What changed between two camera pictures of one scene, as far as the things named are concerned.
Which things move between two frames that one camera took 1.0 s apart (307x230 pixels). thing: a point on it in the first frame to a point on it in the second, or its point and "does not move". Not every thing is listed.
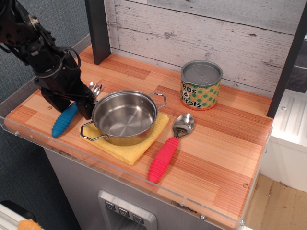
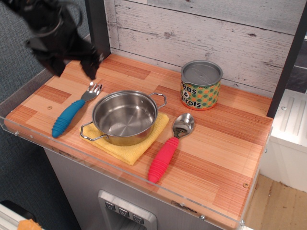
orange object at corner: [28, 224] does not move
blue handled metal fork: [95, 88] does not move
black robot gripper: [68, 81] to [58, 48]
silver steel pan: [127, 117] does not move
